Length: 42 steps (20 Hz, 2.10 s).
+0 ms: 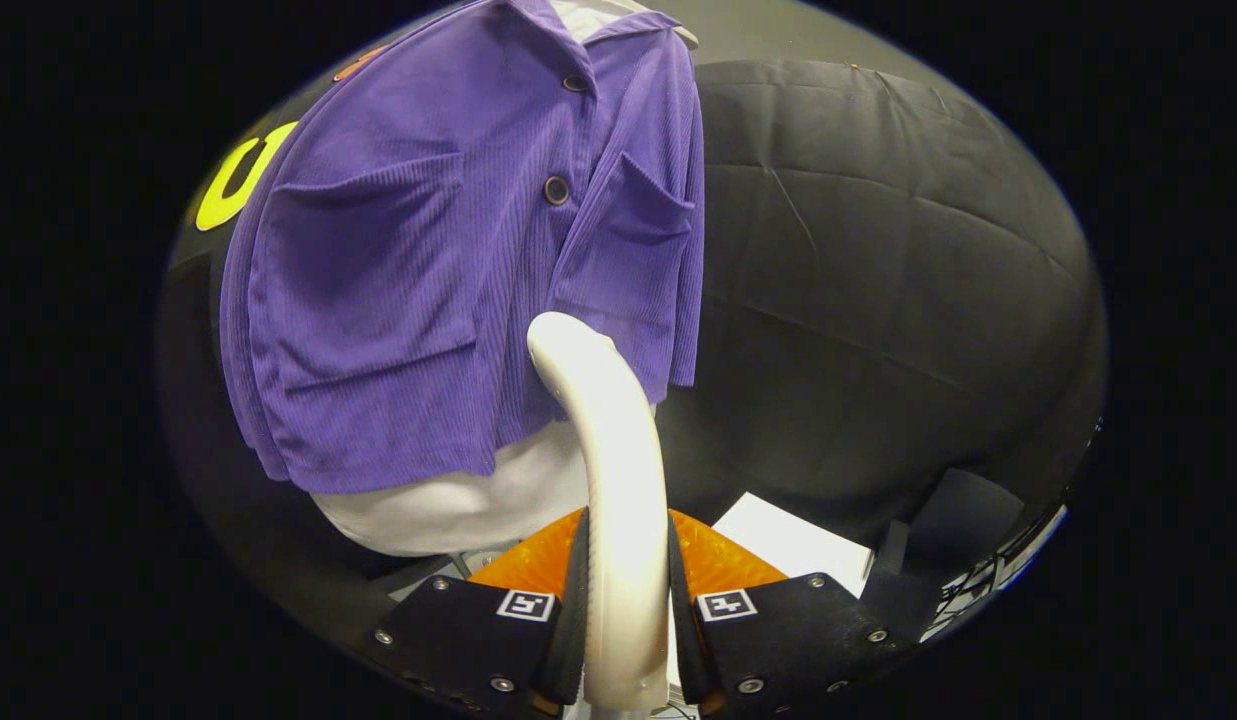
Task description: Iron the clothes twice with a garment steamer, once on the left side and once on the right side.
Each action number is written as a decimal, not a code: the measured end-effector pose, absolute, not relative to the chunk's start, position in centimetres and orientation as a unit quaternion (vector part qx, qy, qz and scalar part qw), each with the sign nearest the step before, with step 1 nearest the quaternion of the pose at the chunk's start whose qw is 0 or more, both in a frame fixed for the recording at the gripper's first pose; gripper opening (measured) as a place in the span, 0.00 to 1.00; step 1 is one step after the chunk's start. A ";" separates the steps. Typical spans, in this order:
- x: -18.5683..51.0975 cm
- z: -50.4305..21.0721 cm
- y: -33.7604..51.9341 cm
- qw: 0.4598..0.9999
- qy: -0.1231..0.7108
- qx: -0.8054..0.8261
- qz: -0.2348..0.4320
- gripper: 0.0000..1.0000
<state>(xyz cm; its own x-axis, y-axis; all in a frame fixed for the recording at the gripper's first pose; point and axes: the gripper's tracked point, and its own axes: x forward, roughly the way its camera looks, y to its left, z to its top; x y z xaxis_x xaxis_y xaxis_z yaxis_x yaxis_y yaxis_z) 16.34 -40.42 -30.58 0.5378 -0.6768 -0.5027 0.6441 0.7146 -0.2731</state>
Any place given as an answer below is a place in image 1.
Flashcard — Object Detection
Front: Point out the dark blocky object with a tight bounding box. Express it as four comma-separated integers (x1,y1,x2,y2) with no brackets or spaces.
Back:
861,467,1026,641

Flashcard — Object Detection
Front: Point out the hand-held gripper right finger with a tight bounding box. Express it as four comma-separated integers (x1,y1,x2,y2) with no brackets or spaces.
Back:
664,507,919,719

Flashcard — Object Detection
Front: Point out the white shirt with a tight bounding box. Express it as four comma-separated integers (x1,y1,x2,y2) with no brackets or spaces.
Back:
308,0,699,558

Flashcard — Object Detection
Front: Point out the purple corduroy jacket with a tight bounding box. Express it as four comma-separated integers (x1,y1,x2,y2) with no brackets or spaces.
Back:
218,0,706,494

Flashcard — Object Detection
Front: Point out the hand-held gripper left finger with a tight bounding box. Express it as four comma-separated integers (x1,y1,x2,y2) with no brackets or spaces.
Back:
363,507,591,719

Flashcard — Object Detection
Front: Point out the white flat box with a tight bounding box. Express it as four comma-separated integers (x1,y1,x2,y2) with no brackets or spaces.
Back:
711,491,876,599

